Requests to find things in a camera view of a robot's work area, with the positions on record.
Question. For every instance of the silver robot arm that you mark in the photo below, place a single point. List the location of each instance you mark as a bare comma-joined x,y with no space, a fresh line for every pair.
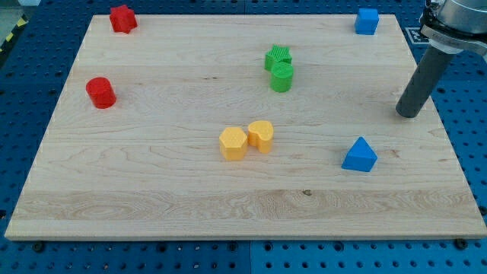
453,26

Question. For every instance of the blue cube block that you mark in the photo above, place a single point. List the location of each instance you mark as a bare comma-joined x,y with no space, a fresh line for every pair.
366,21

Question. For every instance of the yellow hexagon block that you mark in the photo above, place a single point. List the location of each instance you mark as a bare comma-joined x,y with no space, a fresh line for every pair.
233,143

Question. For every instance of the yellow heart block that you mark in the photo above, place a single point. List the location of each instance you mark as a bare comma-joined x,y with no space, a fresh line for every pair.
260,135

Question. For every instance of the light wooden board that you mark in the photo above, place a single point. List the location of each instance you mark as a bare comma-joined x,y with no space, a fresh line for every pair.
149,168

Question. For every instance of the green cylinder block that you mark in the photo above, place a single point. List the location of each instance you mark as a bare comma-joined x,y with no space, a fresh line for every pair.
281,77

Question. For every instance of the green star block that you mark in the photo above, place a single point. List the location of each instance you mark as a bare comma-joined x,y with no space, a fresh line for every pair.
277,54

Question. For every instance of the blue triangle block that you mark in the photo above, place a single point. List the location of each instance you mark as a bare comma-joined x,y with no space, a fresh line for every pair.
360,157

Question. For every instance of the red cylinder block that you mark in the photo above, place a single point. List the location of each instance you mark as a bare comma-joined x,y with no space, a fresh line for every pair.
101,92

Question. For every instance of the red star block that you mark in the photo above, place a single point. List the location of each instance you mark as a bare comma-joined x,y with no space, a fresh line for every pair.
123,19

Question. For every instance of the black white fiducial tag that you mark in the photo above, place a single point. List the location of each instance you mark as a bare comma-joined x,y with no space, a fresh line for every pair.
415,36

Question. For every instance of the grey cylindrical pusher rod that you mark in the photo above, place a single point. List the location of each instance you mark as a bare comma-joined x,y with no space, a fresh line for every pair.
425,77

